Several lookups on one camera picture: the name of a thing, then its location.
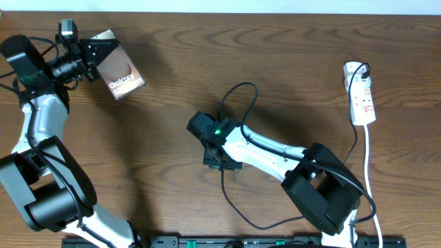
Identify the black charger cable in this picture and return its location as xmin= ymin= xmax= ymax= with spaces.
xmin=220 ymin=62 xmax=371 ymax=231

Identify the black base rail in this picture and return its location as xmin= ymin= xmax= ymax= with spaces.
xmin=61 ymin=236 xmax=407 ymax=248

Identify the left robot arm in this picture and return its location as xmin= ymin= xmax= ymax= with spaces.
xmin=1 ymin=32 xmax=147 ymax=247

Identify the white power strip cord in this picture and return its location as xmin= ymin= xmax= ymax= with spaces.
xmin=363 ymin=124 xmax=384 ymax=248

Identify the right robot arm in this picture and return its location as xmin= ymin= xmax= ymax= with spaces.
xmin=187 ymin=112 xmax=362 ymax=247

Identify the white power strip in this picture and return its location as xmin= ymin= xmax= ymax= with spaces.
xmin=343 ymin=61 xmax=376 ymax=126

